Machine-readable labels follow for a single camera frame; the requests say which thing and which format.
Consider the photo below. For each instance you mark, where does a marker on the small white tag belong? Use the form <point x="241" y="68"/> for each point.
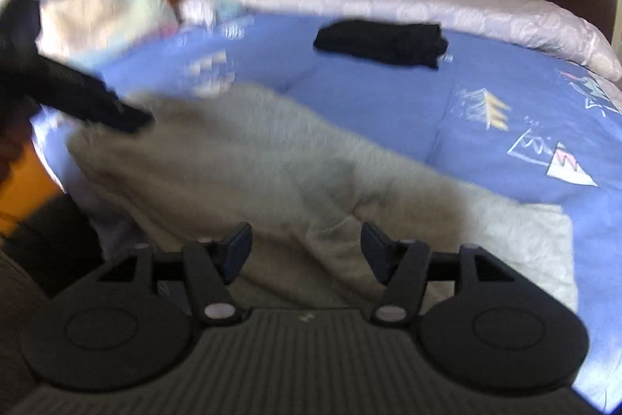
<point x="442" y="57"/>

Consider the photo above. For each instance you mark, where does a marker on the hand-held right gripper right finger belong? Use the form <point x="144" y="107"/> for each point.
<point x="374" y="249"/>

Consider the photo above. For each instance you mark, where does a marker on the dark grey cloth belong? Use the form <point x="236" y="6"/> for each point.
<point x="53" y="245"/>

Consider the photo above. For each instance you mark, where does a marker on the orange cloth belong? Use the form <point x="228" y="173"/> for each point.
<point x="29" y="191"/>

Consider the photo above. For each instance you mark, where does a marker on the blue printed blanket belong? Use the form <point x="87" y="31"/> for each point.
<point x="413" y="113"/>

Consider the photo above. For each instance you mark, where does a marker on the white patterned pillow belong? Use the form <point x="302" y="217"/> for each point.
<point x="102" y="19"/>

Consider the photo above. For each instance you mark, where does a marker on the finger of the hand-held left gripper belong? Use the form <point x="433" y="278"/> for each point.
<point x="92" y="101"/>

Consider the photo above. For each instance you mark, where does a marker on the grey pants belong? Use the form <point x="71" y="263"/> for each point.
<point x="272" y="172"/>

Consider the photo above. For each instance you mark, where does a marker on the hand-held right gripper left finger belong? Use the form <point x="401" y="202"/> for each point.
<point x="239" y="249"/>

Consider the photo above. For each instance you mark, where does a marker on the small pale blue pillow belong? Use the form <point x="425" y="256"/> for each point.
<point x="209" y="9"/>

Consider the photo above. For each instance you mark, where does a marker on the black pants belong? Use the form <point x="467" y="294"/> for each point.
<point x="384" y="43"/>

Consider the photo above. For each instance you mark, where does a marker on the lilac quilt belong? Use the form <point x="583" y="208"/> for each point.
<point x="388" y="1"/>

